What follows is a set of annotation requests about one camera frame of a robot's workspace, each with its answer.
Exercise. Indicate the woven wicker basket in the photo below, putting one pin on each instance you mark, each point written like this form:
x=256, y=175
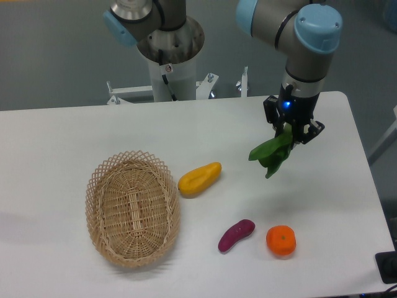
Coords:
x=132, y=209

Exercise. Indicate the yellow papaya half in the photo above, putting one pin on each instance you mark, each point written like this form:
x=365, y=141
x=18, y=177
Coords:
x=198, y=180

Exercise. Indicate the purple sweet potato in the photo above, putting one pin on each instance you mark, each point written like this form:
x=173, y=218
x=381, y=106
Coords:
x=236, y=233

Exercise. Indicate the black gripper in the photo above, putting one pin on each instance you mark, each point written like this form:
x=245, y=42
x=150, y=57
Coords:
x=295, y=109

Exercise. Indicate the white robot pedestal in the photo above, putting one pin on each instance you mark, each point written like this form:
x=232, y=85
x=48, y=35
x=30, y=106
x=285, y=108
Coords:
x=173, y=53

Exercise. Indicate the white table leg right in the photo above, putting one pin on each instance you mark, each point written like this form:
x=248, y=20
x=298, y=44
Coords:
x=383, y=143

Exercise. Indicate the black device at edge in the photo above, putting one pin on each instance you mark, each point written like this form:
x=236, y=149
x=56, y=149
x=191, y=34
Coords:
x=386, y=262

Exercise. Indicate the orange tangerine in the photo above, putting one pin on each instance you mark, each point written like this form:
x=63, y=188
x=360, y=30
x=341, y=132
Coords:
x=281, y=240

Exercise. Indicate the white metal base frame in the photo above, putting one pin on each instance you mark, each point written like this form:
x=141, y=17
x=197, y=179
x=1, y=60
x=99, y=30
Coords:
x=175, y=90

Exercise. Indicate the green leafy vegetable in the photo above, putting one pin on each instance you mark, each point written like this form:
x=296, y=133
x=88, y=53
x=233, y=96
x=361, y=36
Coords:
x=272, y=153

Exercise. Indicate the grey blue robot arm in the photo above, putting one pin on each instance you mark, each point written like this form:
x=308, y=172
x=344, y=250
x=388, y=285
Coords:
x=307, y=32

